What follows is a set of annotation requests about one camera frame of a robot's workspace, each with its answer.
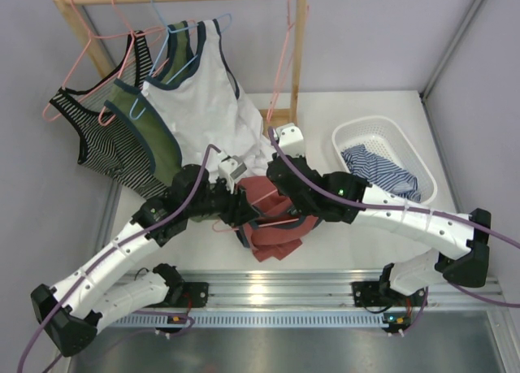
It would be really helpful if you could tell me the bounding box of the pink hanger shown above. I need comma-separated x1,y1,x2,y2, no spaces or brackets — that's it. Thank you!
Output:
265,0,309,124
98,0,197,127
211,189,298,233
41,0,163,123

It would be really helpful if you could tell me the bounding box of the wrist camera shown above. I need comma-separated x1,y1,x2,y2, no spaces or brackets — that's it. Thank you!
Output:
275,123,306,158
218,156,247,193

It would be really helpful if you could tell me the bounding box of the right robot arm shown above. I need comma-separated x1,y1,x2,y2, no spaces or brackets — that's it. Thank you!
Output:
266,155,491,306

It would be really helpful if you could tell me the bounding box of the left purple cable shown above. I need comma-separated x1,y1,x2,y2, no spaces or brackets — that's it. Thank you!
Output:
16,144,223,373

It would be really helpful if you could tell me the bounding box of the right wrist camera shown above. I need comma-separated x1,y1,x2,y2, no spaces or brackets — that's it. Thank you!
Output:
275,123,306,158

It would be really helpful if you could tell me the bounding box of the blue striped garment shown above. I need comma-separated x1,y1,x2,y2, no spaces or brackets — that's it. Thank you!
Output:
340,145,422,202

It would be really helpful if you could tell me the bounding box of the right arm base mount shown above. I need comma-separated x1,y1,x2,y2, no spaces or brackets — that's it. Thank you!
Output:
351,263,426,314

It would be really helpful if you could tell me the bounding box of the green tank top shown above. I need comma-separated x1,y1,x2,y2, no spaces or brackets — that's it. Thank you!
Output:
105,21,194,193

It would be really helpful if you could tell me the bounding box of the blue wire hanger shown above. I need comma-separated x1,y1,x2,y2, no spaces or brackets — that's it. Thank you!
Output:
129,0,232,119

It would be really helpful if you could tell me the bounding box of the black white striped tank top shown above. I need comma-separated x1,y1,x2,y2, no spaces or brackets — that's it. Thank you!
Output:
50,37,163,199

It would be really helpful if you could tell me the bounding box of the white plastic laundry basket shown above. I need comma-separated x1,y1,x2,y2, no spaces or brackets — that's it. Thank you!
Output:
331,115,437,204

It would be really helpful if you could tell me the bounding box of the aluminium mounting rail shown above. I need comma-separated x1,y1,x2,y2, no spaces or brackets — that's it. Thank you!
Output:
101,269,507,309

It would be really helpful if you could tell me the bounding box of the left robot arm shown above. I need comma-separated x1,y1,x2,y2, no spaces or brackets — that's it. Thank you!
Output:
31,158,258,357

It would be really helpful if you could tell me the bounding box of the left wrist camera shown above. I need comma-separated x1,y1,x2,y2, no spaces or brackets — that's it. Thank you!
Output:
218,156,247,193

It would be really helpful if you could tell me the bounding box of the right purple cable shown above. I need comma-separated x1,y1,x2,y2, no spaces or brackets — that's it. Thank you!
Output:
267,126,520,336

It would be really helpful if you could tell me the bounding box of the red tank top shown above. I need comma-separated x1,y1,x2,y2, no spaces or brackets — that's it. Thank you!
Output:
235,176,321,262

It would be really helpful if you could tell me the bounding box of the purple cable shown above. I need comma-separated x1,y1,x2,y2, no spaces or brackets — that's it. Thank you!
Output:
16,144,223,373
267,126,520,336

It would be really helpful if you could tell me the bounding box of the slotted cable duct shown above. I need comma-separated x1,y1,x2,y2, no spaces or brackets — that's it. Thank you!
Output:
111,311,410,329

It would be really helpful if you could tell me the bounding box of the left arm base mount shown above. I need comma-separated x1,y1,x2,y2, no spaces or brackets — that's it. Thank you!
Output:
134,263,209,310

